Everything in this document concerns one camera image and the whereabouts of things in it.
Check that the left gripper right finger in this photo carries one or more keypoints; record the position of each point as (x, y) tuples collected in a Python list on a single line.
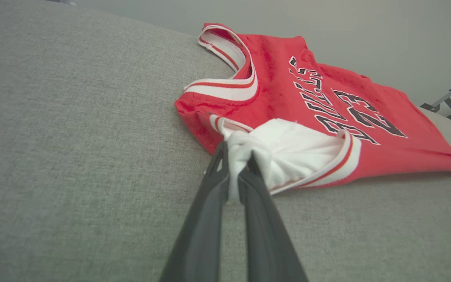
[(264, 235)]

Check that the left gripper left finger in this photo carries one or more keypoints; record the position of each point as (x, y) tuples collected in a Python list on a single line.
[(204, 227)]

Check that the grey fabric sofa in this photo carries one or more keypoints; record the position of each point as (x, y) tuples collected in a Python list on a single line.
[(73, 156)]

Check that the red basketball jersey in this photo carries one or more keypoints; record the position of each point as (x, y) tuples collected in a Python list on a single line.
[(288, 86)]

